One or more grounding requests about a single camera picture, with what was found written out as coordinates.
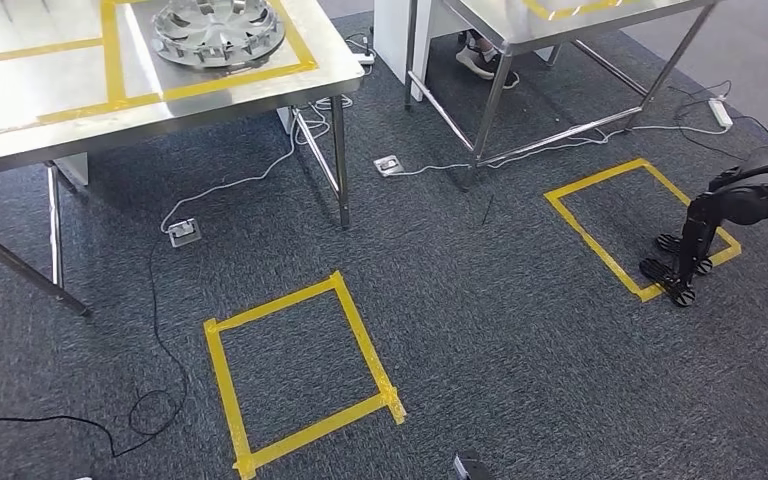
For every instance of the metal floor socket box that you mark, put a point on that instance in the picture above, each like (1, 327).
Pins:
(184, 232)
(388, 166)

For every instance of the white cabinet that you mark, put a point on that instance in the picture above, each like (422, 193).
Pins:
(390, 33)

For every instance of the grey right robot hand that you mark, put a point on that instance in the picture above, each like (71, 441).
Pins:
(475, 469)

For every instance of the person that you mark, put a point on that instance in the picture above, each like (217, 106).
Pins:
(483, 63)

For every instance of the stainless steel work table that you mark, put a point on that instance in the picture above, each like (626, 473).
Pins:
(59, 79)
(490, 16)

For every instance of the yellow floor tape marking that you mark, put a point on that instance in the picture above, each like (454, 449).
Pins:
(596, 178)
(318, 430)

